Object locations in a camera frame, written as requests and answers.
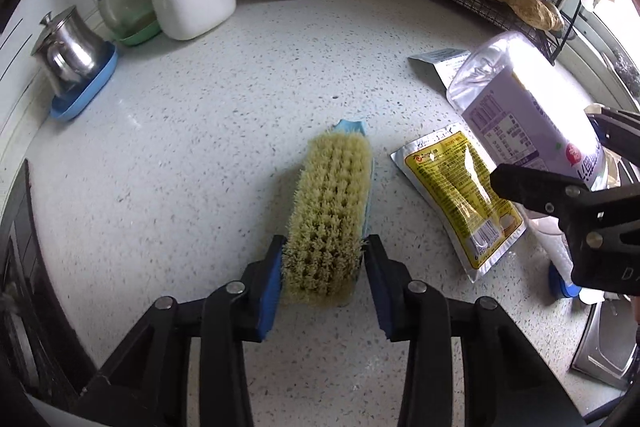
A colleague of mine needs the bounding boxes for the blue plastic tray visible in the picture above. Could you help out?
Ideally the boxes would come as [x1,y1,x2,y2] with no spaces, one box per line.
[50,43,119,123]

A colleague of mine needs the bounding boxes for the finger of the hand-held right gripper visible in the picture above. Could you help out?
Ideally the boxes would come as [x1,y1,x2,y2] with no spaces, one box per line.
[489,163,593,222]
[584,106,640,154]

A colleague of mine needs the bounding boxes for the tan loofah sponge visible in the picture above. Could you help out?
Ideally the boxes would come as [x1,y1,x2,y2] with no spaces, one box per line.
[473,0,566,32]

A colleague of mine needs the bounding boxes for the stainless steel pot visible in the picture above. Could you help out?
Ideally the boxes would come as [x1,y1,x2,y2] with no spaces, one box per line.
[31,5,108,96]

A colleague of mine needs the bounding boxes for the yellow bristle scrub brush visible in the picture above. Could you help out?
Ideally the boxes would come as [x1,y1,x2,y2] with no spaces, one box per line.
[279,119,374,308]

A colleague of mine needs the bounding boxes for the purple-white plastic bag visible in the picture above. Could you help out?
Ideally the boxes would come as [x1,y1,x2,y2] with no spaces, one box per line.
[446,31,613,300]

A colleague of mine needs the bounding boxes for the green plastic tray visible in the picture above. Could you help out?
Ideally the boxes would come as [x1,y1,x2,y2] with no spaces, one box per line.
[112,19,162,47]

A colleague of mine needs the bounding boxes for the silver printed packet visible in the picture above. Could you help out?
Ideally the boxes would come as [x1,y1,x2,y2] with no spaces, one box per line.
[408,48,473,91]

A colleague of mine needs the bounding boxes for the stainless steel sink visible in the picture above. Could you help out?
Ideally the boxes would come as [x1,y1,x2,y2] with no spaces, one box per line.
[570,297,640,391]

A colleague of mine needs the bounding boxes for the yellow food packet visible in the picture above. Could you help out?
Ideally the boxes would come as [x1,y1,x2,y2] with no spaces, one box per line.
[390,122,529,284]

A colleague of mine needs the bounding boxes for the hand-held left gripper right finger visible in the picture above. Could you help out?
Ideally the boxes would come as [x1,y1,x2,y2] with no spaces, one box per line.
[362,234,588,427]

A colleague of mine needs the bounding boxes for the black gas stove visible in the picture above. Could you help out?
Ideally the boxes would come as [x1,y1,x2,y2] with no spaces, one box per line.
[0,157,97,402]

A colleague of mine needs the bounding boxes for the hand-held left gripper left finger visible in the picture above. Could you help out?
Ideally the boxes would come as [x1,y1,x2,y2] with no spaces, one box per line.
[80,234,288,427]

